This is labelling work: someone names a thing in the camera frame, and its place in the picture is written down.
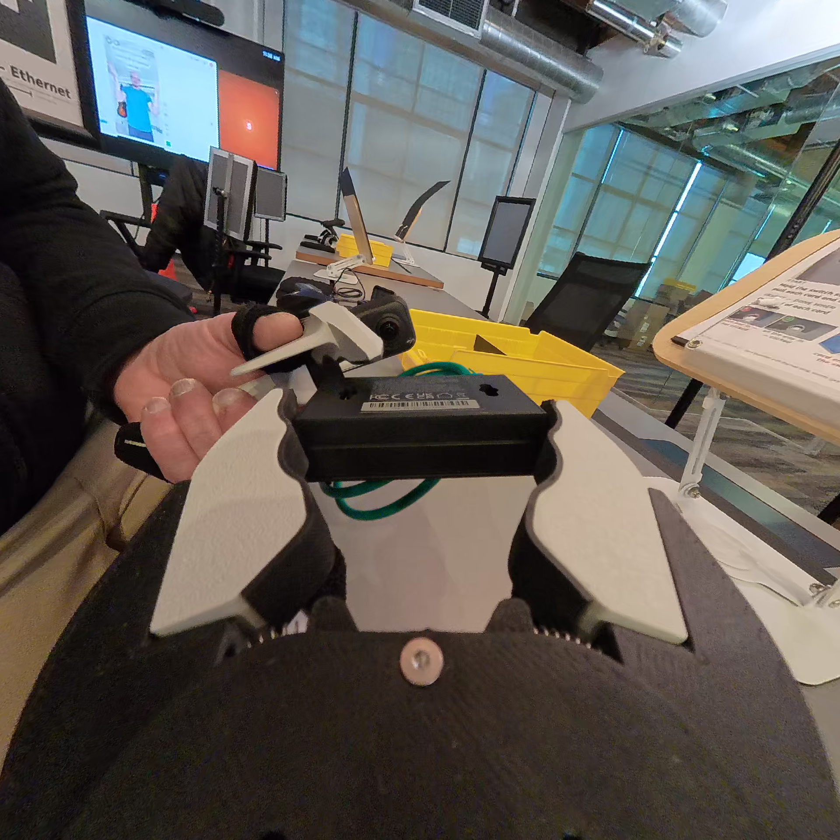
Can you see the cardboard box stack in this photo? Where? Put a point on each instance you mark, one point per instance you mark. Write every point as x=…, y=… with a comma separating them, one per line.
x=649, y=321

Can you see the black network switch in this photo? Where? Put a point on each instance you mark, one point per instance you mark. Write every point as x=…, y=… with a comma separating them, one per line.
x=420, y=453

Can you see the black jacket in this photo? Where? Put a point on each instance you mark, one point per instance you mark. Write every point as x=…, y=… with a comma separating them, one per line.
x=177, y=223

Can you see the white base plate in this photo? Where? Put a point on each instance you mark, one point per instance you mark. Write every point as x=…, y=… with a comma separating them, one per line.
x=754, y=564

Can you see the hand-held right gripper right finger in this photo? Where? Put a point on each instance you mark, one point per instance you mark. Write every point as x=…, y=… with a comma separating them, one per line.
x=610, y=531

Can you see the small black stand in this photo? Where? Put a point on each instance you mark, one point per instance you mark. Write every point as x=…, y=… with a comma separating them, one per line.
x=325, y=236

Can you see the large grey display panel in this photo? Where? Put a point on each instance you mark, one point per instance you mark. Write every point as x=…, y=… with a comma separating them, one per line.
x=229, y=190

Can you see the white plastic bracket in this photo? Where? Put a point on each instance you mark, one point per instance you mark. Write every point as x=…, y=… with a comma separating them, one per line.
x=341, y=266

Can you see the orange traffic cone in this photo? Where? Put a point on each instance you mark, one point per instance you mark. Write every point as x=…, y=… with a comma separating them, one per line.
x=169, y=270

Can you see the wooden tilted board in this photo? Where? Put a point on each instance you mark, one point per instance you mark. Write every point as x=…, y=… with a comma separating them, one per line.
x=663, y=351

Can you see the framed black white poster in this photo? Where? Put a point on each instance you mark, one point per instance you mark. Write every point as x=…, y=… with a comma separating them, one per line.
x=33, y=85

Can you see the black mesh office chair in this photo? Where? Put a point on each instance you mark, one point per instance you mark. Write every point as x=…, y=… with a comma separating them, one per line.
x=590, y=302

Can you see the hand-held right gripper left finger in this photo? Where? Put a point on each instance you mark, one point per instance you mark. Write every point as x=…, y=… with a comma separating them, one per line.
x=229, y=518

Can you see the white instruction sheet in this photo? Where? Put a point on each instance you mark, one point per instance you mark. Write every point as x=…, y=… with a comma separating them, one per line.
x=754, y=367

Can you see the person's left hand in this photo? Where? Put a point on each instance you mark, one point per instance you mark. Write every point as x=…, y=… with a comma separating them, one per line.
x=177, y=374

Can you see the yellow plastic bin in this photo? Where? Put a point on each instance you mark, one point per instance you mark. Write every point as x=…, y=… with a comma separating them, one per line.
x=525, y=374
x=380, y=253

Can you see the person's torso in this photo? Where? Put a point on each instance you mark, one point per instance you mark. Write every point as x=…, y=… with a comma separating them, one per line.
x=33, y=459

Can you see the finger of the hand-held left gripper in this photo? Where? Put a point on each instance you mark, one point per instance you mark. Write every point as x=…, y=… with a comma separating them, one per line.
x=354, y=341

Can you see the dark blue device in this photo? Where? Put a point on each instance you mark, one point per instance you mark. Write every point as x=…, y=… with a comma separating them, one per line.
x=298, y=289

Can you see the silver rectangular duct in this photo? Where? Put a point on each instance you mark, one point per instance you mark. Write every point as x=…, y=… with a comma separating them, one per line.
x=689, y=13

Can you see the round silver duct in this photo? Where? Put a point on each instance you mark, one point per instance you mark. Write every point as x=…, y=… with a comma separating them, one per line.
x=538, y=59

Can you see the person's left forearm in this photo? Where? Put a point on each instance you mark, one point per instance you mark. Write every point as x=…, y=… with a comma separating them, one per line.
x=85, y=262

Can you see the small grey display panel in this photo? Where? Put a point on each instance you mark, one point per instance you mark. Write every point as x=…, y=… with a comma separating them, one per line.
x=270, y=193

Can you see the black video bar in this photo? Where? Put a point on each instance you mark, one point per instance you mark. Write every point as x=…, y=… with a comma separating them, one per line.
x=190, y=10

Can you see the white stand bracket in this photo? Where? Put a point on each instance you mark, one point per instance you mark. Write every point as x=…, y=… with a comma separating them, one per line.
x=705, y=433

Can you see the black display on stand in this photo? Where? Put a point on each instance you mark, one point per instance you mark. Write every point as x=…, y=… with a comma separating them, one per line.
x=505, y=229

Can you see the white vent grille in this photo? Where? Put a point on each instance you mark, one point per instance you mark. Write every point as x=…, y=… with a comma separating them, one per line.
x=453, y=13

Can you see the large wall screen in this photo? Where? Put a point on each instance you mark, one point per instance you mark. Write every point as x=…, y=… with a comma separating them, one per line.
x=249, y=111

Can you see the black curved stand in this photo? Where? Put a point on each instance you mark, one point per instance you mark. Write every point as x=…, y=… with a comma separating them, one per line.
x=420, y=205

